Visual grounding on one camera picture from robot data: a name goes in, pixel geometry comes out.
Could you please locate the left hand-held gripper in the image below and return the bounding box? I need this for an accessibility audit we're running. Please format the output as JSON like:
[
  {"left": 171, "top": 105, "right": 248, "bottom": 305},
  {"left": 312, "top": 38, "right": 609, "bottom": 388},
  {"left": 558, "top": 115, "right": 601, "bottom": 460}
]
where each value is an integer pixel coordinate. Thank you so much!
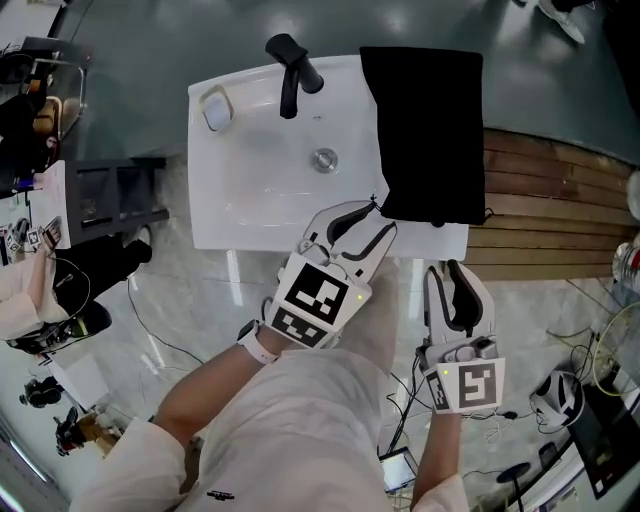
[{"left": 263, "top": 200, "right": 399, "bottom": 350}]

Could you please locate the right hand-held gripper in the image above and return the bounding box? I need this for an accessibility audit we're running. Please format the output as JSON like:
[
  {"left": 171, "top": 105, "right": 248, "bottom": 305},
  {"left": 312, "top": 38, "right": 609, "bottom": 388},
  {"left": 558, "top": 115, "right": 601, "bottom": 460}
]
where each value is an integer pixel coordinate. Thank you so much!
[{"left": 417, "top": 258, "right": 506, "bottom": 416}]

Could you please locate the black drawstring fabric pouch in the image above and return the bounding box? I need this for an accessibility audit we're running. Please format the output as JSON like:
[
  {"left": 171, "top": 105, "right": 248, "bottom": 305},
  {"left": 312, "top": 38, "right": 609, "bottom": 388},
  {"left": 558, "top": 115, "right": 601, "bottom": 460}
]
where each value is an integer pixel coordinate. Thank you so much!
[{"left": 358, "top": 45, "right": 495, "bottom": 229}]

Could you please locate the person's left forearm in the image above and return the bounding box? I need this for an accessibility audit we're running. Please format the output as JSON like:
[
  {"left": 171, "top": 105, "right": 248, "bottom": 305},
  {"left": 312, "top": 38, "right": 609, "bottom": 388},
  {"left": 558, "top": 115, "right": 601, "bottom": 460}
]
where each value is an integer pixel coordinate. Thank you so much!
[{"left": 152, "top": 319, "right": 281, "bottom": 446}]

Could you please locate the person's right forearm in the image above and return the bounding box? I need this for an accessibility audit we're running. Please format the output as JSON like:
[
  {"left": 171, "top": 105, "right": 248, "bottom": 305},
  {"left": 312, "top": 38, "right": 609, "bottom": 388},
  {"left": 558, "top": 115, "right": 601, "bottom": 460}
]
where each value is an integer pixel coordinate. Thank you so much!
[{"left": 412, "top": 409, "right": 464, "bottom": 506}]

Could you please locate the metal sink drain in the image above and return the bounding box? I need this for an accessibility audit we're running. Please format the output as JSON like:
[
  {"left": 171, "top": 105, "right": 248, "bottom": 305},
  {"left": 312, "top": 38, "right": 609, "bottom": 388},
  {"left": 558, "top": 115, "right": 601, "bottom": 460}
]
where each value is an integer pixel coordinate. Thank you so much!
[{"left": 313, "top": 147, "right": 340, "bottom": 175}]

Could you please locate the white sink basin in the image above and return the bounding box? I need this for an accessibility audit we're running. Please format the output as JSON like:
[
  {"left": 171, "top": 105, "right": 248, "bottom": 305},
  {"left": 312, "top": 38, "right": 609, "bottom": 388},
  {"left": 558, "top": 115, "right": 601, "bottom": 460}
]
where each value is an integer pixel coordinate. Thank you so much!
[{"left": 187, "top": 54, "right": 471, "bottom": 262}]

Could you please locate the white and black headset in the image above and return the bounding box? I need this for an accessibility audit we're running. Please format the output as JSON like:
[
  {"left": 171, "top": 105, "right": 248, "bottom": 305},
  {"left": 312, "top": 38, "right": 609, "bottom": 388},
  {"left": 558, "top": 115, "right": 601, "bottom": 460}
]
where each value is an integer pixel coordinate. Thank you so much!
[{"left": 529, "top": 370, "right": 585, "bottom": 429}]

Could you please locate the wooden plank platform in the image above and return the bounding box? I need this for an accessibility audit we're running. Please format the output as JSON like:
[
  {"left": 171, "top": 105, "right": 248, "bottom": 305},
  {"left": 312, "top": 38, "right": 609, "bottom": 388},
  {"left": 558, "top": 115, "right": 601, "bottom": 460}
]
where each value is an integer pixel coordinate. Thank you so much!
[{"left": 464, "top": 127, "right": 640, "bottom": 281}]

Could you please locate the white wristwatch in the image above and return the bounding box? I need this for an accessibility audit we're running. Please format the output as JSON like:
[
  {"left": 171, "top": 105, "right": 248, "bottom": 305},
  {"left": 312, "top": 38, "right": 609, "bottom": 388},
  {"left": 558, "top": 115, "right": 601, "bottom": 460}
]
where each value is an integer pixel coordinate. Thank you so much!
[{"left": 235, "top": 319, "right": 280, "bottom": 366}]

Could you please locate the black faucet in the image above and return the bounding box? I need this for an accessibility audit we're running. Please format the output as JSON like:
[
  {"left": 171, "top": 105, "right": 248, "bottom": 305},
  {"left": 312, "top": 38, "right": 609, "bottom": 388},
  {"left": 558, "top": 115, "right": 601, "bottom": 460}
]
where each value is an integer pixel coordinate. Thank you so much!
[{"left": 264, "top": 33, "right": 325, "bottom": 120}]

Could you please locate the black round stand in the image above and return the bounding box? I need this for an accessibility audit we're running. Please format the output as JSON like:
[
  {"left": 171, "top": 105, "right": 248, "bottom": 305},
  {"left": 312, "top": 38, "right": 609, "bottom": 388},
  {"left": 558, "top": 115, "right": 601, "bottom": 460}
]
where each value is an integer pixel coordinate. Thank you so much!
[{"left": 497, "top": 462, "right": 531, "bottom": 511}]

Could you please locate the small tablet screen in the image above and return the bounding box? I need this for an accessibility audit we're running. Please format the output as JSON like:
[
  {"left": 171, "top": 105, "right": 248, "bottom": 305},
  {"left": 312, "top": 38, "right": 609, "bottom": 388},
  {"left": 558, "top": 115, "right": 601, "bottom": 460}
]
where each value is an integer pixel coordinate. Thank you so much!
[{"left": 378, "top": 448, "right": 419, "bottom": 494}]

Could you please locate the person's white clothing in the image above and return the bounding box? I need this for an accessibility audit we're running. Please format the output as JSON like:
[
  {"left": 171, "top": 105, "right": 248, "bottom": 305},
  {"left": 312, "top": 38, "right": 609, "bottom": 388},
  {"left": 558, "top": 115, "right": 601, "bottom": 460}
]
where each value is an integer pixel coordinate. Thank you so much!
[{"left": 69, "top": 259, "right": 474, "bottom": 512}]

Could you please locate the black shelf unit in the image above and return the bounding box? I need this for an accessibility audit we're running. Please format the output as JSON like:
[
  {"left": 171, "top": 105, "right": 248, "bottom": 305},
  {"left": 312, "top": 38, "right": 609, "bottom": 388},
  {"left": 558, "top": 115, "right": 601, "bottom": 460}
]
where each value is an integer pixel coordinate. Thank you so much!
[{"left": 67, "top": 157, "right": 170, "bottom": 246}]

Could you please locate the white work table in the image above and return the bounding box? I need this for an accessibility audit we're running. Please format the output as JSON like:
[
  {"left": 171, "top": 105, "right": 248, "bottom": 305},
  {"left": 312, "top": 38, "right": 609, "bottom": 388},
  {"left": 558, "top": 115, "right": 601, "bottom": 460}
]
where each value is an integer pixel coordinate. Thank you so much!
[{"left": 0, "top": 159, "right": 72, "bottom": 251}]

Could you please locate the metal frame chair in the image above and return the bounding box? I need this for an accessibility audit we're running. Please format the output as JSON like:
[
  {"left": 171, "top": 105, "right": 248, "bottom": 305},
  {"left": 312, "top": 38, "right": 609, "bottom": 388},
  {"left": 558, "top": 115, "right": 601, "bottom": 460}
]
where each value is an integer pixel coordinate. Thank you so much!
[{"left": 29, "top": 57, "right": 90, "bottom": 146}]

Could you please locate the black camera rig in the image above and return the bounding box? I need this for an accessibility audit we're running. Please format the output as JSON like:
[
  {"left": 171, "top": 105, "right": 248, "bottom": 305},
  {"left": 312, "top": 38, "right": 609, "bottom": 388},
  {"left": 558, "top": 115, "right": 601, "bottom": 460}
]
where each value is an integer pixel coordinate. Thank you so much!
[
  {"left": 18, "top": 377, "right": 64, "bottom": 409},
  {"left": 53, "top": 407, "right": 90, "bottom": 457}
]

